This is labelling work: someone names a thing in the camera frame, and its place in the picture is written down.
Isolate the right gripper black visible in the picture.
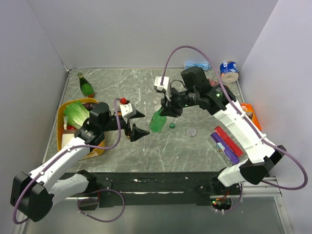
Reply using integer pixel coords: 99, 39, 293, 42
159, 86, 198, 118

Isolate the green plastic bottle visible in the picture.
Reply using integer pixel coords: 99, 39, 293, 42
149, 108, 167, 133

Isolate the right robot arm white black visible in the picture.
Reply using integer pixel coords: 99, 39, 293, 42
154, 66, 285, 195

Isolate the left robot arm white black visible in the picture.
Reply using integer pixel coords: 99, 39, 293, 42
10, 102, 149, 222

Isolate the dark green glass bottle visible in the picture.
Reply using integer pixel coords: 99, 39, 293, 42
78, 73, 95, 98

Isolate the clear plastic lid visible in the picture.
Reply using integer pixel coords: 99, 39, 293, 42
187, 128, 197, 137

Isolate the yellow plastic basket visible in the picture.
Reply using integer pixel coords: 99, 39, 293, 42
57, 97, 104, 159

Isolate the purple eggplant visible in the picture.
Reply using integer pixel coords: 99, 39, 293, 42
82, 102, 98, 111

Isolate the red snack bag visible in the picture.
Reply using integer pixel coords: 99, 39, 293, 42
208, 79, 219, 89

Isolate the red flat box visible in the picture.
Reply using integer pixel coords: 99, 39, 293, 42
214, 126, 244, 157

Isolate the blue tissue pack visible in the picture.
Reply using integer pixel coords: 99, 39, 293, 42
184, 62, 211, 71

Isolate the green lettuce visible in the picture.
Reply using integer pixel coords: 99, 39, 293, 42
64, 101, 90, 129

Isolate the toilet paper roll blue wrap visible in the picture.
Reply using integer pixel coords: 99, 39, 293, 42
220, 60, 239, 83

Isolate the orange razor package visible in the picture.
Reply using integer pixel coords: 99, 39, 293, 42
240, 103, 262, 131

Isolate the purple chocolate bar box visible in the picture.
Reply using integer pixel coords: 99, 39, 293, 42
208, 132, 240, 166

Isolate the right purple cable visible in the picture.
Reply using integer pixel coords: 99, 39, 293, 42
162, 45, 308, 190

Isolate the purple cable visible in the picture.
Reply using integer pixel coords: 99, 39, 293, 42
12, 97, 127, 224
162, 45, 308, 190

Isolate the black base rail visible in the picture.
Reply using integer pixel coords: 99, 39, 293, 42
58, 172, 244, 208

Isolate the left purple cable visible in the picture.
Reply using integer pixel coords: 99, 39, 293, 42
12, 97, 127, 224

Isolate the aluminium frame rail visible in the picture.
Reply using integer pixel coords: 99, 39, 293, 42
209, 177, 282, 198

